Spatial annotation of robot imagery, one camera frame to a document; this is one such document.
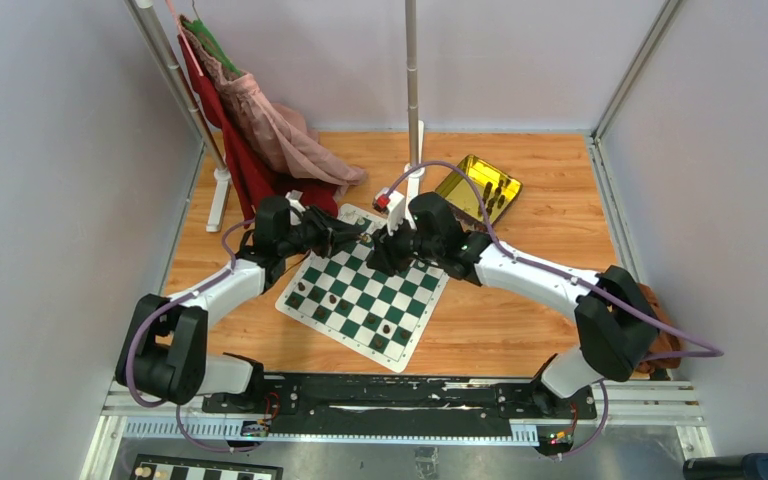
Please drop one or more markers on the yellow tin box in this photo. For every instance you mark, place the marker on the yellow tin box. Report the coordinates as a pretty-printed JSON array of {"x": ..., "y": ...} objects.
[{"x": 487, "y": 185}]

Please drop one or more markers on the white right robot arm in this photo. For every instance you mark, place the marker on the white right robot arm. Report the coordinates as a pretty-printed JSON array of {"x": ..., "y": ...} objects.
[{"x": 607, "y": 307}]

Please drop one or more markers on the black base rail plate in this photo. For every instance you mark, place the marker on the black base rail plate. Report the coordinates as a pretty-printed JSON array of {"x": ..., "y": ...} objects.
[{"x": 400, "y": 405}]

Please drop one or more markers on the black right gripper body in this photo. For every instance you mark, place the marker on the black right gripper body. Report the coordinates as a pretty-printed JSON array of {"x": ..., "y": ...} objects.
[{"x": 405, "y": 246}]

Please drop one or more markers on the brown cloth at right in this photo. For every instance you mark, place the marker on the brown cloth at right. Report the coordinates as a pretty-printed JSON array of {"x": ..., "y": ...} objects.
[{"x": 664, "y": 342}]

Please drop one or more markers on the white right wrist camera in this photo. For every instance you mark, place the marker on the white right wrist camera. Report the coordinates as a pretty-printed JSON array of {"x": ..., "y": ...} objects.
[{"x": 392, "y": 204}]

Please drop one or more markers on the centre metal rack pole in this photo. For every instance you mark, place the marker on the centre metal rack pole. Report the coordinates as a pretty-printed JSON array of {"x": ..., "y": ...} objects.
[{"x": 415, "y": 125}]

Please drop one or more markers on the metal rack pole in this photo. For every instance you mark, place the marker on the metal rack pole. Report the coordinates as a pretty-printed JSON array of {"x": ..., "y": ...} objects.
[
  {"x": 415, "y": 125},
  {"x": 146, "y": 19}
]

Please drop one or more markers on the left metal rack pole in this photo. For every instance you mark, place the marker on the left metal rack pole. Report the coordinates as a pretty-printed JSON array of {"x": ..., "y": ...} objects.
[{"x": 146, "y": 19}]

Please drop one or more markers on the green white chess mat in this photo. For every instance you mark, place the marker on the green white chess mat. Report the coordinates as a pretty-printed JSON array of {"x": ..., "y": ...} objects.
[{"x": 405, "y": 301}]

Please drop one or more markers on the red cloth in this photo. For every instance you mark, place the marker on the red cloth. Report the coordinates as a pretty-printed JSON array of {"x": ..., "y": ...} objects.
[{"x": 252, "y": 178}]

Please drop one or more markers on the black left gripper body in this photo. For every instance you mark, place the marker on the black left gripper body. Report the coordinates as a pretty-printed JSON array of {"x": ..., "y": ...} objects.
[{"x": 312, "y": 234}]

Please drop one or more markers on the pink cloth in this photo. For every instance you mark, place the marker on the pink cloth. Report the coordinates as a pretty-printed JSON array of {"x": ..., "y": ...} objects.
[{"x": 278, "y": 134}]

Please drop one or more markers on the green cloth on hanger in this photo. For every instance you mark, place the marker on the green cloth on hanger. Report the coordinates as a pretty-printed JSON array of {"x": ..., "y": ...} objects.
[{"x": 209, "y": 43}]

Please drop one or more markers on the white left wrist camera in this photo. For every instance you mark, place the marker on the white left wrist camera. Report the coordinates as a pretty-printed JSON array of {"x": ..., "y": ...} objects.
[{"x": 294, "y": 198}]

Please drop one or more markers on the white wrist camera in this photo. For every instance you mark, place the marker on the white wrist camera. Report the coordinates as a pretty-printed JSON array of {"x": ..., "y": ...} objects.
[
  {"x": 392, "y": 204},
  {"x": 294, "y": 198}
]

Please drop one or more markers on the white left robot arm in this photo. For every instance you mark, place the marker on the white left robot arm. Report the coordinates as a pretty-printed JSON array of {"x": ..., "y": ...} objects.
[{"x": 164, "y": 357}]

